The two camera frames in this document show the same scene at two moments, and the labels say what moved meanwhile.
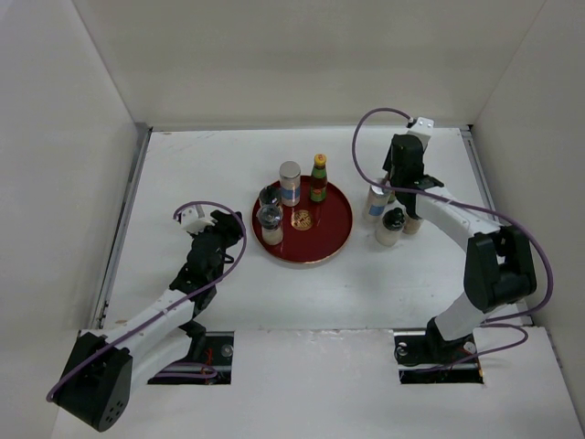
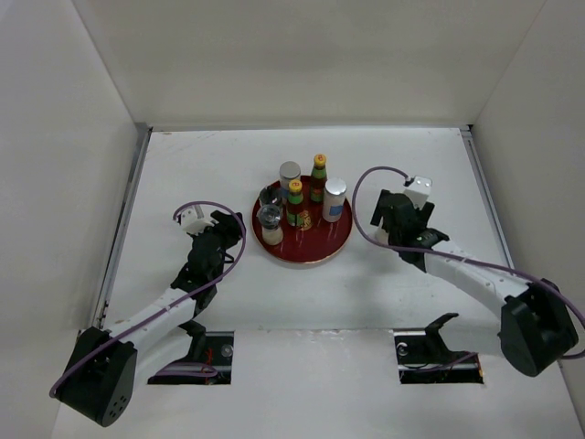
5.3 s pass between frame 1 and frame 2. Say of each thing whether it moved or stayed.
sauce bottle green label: stayed
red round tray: stayed
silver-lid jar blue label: stayed
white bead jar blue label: moved
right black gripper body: moved
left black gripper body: stayed
